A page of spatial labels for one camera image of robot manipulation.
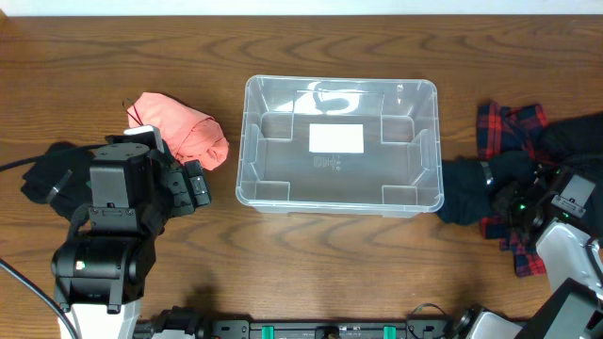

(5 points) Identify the pink garment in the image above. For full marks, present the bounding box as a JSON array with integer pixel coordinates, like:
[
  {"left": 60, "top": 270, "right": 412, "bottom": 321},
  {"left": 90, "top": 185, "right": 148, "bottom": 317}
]
[{"left": 126, "top": 92, "right": 229, "bottom": 170}]

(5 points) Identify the red navy plaid shirt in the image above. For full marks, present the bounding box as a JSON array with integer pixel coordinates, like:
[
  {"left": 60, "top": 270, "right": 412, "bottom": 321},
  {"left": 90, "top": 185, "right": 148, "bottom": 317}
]
[{"left": 477, "top": 102, "right": 547, "bottom": 278}]

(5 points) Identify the black garment with tape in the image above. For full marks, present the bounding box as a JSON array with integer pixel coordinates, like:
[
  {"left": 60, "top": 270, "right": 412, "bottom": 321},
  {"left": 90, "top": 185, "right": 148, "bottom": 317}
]
[{"left": 21, "top": 142, "right": 94, "bottom": 220}]

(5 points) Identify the large black garment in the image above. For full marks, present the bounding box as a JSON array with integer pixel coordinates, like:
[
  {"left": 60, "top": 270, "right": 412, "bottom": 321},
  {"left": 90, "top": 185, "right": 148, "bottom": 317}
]
[{"left": 537, "top": 113, "right": 602, "bottom": 237}]

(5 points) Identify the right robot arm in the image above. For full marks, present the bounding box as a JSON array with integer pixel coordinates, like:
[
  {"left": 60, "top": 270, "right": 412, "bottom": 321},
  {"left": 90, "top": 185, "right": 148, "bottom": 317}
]
[{"left": 444, "top": 166, "right": 602, "bottom": 339}]

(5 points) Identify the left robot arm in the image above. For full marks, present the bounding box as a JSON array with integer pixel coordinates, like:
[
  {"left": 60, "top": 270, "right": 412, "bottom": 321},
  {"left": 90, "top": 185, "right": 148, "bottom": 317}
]
[{"left": 51, "top": 143, "right": 211, "bottom": 338}]

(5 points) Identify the clear plastic storage bin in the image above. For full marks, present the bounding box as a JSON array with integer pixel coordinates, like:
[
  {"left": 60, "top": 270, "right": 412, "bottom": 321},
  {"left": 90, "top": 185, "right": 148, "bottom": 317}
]
[{"left": 236, "top": 75, "right": 445, "bottom": 218}]

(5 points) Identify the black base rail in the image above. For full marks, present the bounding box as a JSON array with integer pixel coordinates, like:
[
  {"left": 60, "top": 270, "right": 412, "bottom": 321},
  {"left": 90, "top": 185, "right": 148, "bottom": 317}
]
[{"left": 134, "top": 305, "right": 453, "bottom": 339}]

